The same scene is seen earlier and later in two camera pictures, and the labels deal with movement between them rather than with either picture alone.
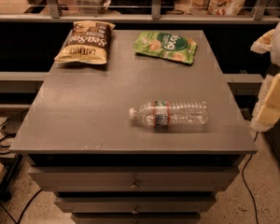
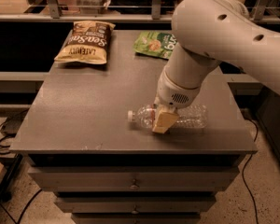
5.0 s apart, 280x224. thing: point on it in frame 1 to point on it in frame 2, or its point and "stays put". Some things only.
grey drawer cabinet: x=102 y=166 stays put
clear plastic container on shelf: x=92 y=1 stays put
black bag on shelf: x=138 y=0 stays put
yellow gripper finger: x=273 y=101 to x=164 y=120
